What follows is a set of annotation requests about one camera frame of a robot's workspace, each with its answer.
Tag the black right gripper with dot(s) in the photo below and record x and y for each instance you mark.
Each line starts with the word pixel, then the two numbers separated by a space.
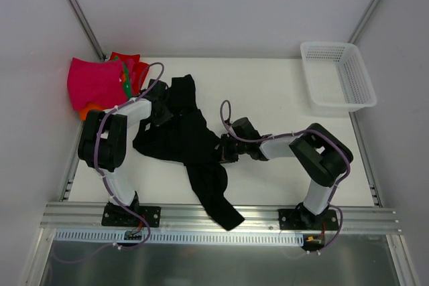
pixel 226 147

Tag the white plastic basket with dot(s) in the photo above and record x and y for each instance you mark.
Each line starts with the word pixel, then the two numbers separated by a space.
pixel 337 81

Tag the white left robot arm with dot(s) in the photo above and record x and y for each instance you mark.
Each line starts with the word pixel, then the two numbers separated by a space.
pixel 103 142

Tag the orange folded t shirt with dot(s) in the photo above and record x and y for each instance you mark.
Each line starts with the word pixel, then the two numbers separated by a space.
pixel 94 106

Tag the white slotted cable duct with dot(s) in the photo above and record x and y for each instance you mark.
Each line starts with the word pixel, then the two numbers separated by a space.
pixel 170 237

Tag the magenta folded t shirt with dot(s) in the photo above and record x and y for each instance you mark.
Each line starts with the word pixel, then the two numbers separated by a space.
pixel 98 83

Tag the right aluminium corner post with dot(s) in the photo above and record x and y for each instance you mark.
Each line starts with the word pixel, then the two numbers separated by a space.
pixel 364 21

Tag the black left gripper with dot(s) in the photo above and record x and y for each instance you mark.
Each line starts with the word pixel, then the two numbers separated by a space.
pixel 164 112

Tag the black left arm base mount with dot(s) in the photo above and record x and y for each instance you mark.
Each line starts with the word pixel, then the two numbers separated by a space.
pixel 116 216

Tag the left aluminium corner post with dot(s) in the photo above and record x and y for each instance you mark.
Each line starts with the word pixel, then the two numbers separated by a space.
pixel 87 29

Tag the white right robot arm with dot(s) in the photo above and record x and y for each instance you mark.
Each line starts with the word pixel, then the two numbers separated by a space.
pixel 325 159

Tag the aluminium corner post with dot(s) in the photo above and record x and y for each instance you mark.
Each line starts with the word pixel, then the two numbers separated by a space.
pixel 364 21
pixel 87 29

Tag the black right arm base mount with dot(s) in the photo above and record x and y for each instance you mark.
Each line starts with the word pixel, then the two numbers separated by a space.
pixel 300 218

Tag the black t shirt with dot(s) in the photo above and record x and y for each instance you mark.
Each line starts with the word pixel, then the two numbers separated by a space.
pixel 186 139

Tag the aluminium front rail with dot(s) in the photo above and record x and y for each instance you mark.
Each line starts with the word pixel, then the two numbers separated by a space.
pixel 181 217

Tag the red folded t shirt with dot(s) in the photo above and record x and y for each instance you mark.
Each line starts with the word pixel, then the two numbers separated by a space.
pixel 139 71

